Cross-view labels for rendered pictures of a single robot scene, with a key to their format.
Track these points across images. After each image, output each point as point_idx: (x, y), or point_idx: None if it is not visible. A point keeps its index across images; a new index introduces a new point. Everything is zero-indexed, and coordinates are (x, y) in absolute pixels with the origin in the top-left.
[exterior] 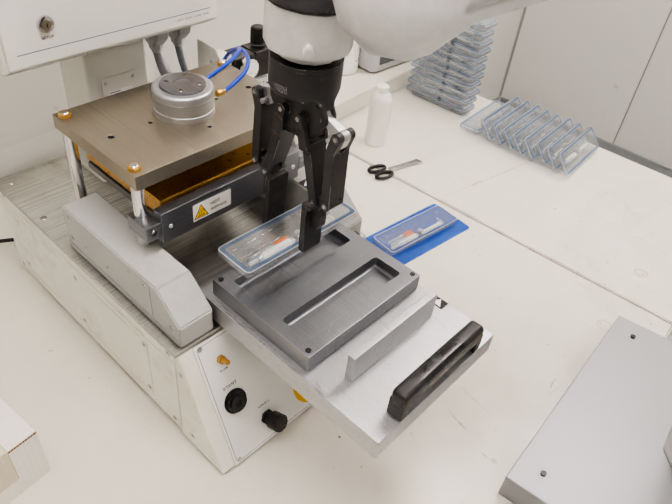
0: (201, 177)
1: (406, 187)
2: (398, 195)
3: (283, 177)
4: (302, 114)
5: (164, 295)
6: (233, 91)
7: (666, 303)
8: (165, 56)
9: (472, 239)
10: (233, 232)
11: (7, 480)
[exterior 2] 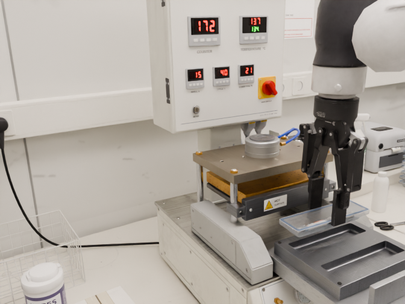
0: (269, 187)
1: (404, 236)
2: (398, 239)
3: (320, 180)
4: (334, 131)
5: (244, 247)
6: (289, 147)
7: None
8: None
9: None
10: (286, 231)
11: None
